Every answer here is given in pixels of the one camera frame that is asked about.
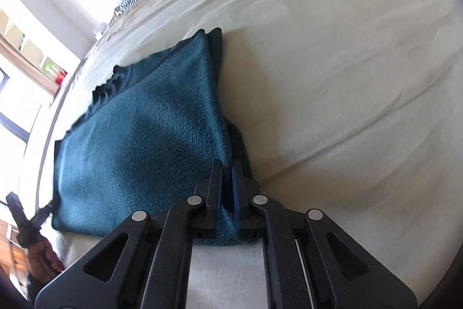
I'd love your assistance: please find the dark teal knitted garment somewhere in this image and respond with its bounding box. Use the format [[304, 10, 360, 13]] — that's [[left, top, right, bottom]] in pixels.
[[52, 28, 252, 237]]

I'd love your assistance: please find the person's left hand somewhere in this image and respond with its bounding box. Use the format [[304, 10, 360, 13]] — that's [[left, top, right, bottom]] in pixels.
[[27, 236, 64, 285]]

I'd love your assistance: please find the red box on shelf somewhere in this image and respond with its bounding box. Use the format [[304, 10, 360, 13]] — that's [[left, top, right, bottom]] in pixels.
[[55, 70, 67, 85]]

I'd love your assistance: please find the beige bed cover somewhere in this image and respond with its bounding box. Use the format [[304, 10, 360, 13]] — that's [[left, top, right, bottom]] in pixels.
[[53, 0, 462, 302]]

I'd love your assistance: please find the green lamp on shelf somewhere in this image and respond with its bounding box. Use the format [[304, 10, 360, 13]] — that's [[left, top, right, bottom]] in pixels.
[[41, 57, 61, 77]]

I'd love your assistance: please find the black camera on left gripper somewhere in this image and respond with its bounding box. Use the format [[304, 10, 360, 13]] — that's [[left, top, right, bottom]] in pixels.
[[6, 192, 28, 231]]

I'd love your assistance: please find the window with dark frame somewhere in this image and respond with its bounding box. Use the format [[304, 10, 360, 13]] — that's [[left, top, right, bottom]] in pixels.
[[1, 69, 31, 144]]

